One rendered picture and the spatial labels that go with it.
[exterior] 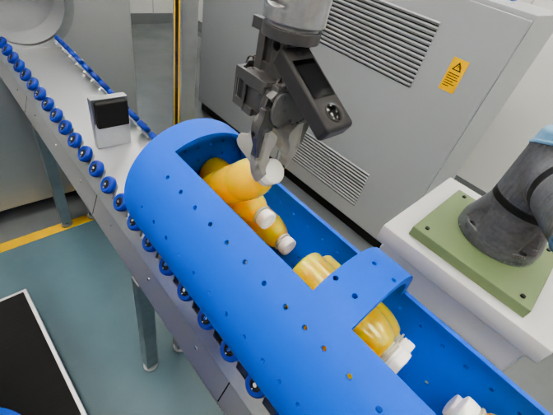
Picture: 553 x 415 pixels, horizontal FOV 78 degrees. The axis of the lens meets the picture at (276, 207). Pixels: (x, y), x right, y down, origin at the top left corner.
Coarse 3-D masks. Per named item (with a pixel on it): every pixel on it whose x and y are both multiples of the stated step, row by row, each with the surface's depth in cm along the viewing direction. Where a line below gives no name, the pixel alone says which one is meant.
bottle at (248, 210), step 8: (208, 160) 73; (216, 160) 73; (224, 160) 75; (208, 168) 72; (216, 168) 72; (200, 176) 74; (248, 200) 67; (256, 200) 67; (264, 200) 68; (232, 208) 69; (240, 208) 67; (248, 208) 67; (256, 208) 67; (264, 208) 67; (240, 216) 68; (248, 216) 67; (256, 216) 67
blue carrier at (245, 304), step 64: (192, 128) 63; (128, 192) 63; (192, 192) 55; (192, 256) 53; (256, 256) 47; (384, 256) 50; (256, 320) 45; (320, 320) 42; (256, 384) 50; (320, 384) 40; (384, 384) 37; (448, 384) 57; (512, 384) 50
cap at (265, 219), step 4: (260, 212) 66; (264, 212) 66; (268, 212) 66; (272, 212) 67; (260, 216) 66; (264, 216) 66; (268, 216) 66; (272, 216) 67; (256, 220) 67; (260, 220) 66; (264, 220) 66; (268, 220) 67; (272, 220) 68; (260, 224) 66; (264, 224) 67; (268, 224) 68; (264, 228) 68
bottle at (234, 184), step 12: (228, 168) 57; (240, 168) 54; (204, 180) 64; (216, 180) 59; (228, 180) 56; (240, 180) 54; (252, 180) 53; (216, 192) 60; (228, 192) 57; (240, 192) 55; (252, 192) 54; (264, 192) 55; (228, 204) 63
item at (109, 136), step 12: (96, 96) 94; (108, 96) 95; (120, 96) 96; (96, 108) 92; (108, 108) 94; (120, 108) 97; (96, 120) 95; (108, 120) 96; (120, 120) 99; (96, 132) 98; (108, 132) 100; (120, 132) 103; (96, 144) 101; (108, 144) 103; (120, 144) 105
